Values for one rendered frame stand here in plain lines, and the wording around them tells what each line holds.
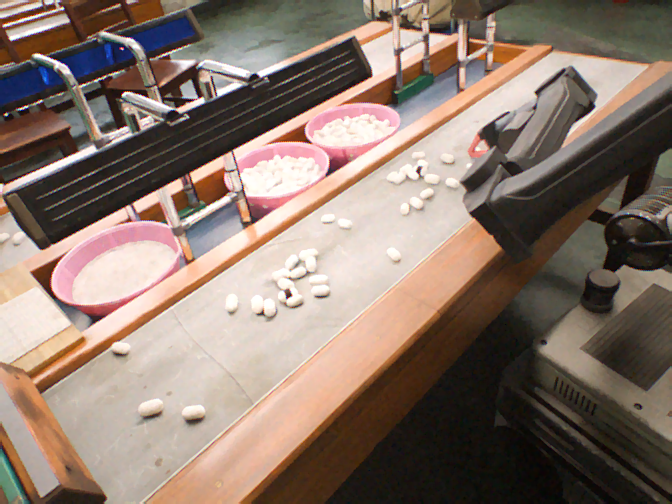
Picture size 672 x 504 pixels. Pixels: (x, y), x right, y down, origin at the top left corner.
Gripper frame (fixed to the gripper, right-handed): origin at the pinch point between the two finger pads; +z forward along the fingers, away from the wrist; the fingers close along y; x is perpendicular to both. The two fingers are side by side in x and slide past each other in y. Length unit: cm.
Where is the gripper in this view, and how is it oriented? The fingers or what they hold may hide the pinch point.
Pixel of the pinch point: (472, 152)
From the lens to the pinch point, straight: 112.1
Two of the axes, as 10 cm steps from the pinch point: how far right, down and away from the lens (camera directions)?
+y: -7.0, 5.1, -5.0
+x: 5.5, 8.3, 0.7
